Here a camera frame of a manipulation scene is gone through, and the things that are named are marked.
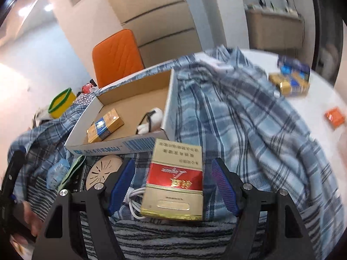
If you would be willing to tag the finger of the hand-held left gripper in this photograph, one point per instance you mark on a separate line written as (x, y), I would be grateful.
(13, 170)

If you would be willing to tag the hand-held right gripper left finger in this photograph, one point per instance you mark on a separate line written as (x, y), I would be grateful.
(122, 188)

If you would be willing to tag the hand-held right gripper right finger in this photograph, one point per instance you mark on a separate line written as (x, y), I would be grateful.
(225, 188)

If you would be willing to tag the round tan slotted disc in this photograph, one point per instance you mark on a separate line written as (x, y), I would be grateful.
(101, 172)

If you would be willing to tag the light blue packet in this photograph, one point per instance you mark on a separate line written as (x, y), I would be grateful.
(57, 172)

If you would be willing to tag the black tissue pack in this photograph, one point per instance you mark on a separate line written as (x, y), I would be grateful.
(78, 180)

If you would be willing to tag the green packet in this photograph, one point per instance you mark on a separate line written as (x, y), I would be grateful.
(76, 165)

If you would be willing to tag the red and gold cigarette box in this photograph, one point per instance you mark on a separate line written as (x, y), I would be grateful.
(173, 178)

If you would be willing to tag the cardboard box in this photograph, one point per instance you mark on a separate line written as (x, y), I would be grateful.
(130, 97)

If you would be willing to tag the person's left hand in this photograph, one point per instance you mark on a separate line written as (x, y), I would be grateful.
(32, 218)

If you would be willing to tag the beige bag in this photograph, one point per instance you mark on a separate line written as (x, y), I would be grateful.
(40, 117)

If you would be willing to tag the gold and blue cigarette pack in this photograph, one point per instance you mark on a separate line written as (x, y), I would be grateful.
(104, 126)

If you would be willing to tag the grey striped cloth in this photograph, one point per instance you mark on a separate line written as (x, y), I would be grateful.
(168, 238)

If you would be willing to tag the blue plaid shirt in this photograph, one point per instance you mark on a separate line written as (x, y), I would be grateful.
(230, 113)

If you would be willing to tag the yellow container with green rim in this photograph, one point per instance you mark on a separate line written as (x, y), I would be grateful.
(62, 107)

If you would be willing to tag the dotted dark packet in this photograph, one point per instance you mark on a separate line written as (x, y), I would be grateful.
(82, 98)

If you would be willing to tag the red bag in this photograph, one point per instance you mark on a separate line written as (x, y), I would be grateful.
(87, 88)

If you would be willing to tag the gold cigarette pack blue label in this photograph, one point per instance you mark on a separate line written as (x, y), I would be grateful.
(287, 86)

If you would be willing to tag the orange chair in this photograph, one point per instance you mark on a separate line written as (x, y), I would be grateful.
(116, 57)

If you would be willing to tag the small orange box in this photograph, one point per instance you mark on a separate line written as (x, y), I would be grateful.
(336, 117)

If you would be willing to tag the small bright blue pack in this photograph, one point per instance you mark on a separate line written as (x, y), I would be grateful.
(286, 69)

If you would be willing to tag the dark blue cigarette pack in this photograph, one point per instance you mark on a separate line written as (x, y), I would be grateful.
(299, 65)

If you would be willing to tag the ceiling light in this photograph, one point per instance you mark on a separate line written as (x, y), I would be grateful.
(48, 6)
(23, 10)

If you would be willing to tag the beige vanity cabinet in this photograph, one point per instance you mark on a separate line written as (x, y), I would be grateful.
(273, 29)

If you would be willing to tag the beige refrigerator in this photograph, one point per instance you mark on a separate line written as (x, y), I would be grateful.
(162, 19)

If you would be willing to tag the black door frame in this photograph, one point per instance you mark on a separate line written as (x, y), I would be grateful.
(320, 19)

